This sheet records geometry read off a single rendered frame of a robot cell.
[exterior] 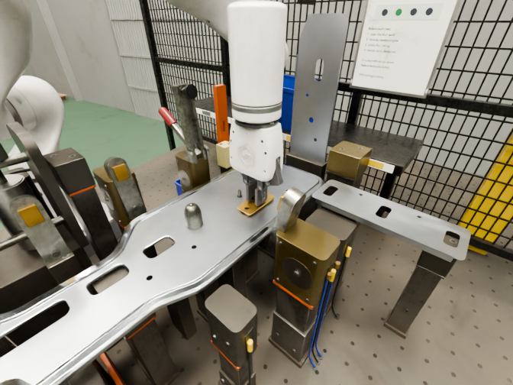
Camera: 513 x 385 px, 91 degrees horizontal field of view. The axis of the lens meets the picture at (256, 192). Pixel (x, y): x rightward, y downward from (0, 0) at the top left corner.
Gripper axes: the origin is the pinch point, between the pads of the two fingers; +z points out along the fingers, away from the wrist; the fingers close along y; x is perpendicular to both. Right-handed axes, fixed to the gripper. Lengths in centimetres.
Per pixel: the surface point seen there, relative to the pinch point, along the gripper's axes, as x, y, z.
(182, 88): 0.0, -21.1, -17.4
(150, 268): -23.8, -1.7, 3.3
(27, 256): -36.3, -24.6, 6.7
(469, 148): 238, 36, 60
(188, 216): -14.0, -4.4, 0.1
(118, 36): 162, -406, -12
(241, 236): -9.1, 4.2, 3.2
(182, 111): -1.9, -19.7, -13.2
